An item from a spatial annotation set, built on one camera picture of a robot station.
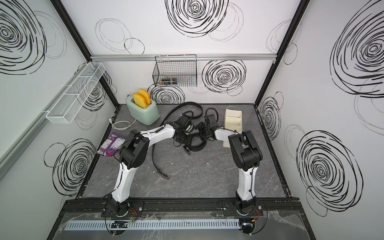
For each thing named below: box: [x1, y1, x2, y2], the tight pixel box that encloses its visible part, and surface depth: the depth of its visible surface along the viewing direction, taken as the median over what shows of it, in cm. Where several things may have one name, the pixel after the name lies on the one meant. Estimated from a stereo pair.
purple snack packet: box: [95, 133, 126, 157], surface depth 89 cm
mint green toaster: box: [125, 94, 161, 126], surface depth 103 cm
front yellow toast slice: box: [133, 93, 148, 109], surface depth 98 cm
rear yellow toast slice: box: [138, 88, 151, 105], surface depth 98 cm
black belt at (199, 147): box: [183, 133, 207, 156], surface depth 96 cm
